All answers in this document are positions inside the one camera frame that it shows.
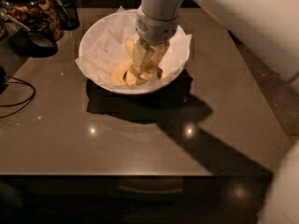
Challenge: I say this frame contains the black mesh pen holder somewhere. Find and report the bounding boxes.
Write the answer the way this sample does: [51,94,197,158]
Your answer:
[55,0,79,31]

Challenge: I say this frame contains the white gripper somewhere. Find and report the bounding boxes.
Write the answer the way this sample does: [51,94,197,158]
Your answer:
[133,7,179,71]

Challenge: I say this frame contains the black cable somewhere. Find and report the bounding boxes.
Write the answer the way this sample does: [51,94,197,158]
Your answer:
[0,74,36,119]

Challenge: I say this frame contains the glass jar with snacks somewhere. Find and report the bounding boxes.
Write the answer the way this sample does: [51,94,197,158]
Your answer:
[1,0,64,40]

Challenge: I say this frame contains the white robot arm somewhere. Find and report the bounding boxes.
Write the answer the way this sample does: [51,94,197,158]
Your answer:
[135,0,299,224]

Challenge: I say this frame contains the metal spoon handle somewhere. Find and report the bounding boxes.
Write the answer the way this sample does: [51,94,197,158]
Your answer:
[0,8,31,32]

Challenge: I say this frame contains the white bowl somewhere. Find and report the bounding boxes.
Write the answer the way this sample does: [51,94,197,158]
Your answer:
[78,9,191,95]

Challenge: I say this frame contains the black mesh cup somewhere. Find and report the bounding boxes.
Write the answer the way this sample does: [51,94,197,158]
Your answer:
[12,20,58,58]

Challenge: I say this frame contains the left curved yellow banana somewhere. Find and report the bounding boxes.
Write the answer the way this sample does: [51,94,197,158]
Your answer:
[110,60,133,86]

